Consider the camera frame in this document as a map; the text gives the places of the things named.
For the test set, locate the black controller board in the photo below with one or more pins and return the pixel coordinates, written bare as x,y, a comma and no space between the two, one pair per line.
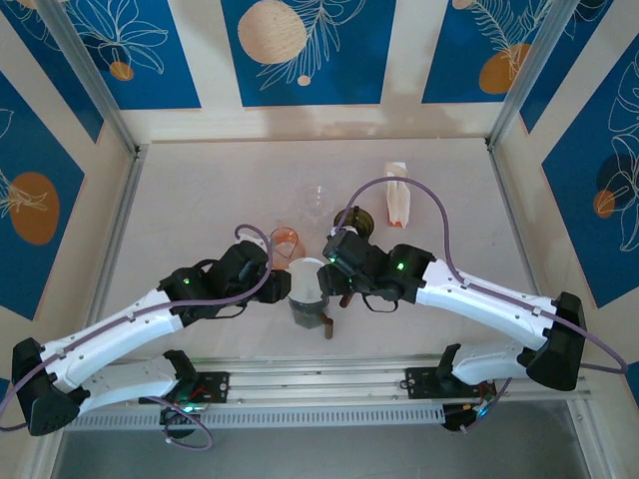
471,414
180,411

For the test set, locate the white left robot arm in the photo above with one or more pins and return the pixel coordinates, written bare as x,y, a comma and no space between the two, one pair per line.
115,334

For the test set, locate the white paper coffee filter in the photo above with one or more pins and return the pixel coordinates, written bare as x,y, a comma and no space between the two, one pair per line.
307,279

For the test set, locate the aluminium side rail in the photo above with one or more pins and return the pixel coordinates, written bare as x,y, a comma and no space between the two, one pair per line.
117,239
524,239

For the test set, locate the aluminium mounting rail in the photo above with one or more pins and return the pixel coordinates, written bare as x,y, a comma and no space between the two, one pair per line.
324,374

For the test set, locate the olive green transparent dripper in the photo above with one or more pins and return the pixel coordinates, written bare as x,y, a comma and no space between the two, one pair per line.
357,219

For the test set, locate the aluminium frame post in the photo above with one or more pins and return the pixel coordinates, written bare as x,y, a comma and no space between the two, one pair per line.
529,75
85,75

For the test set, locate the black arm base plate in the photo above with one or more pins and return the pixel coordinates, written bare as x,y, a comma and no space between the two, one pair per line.
419,384
214,386

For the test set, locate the clear transparent dripper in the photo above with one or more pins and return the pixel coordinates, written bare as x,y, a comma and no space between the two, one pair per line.
314,204

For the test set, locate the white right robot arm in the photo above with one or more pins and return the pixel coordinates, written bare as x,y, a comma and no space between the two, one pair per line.
479,304

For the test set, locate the orange coffee filter box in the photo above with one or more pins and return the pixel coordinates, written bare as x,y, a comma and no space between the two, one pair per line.
398,199

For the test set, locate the orange transparent dripper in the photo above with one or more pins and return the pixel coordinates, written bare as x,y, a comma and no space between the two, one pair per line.
284,244

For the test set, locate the grey transparent dripper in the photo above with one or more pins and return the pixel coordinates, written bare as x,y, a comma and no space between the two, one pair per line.
322,300

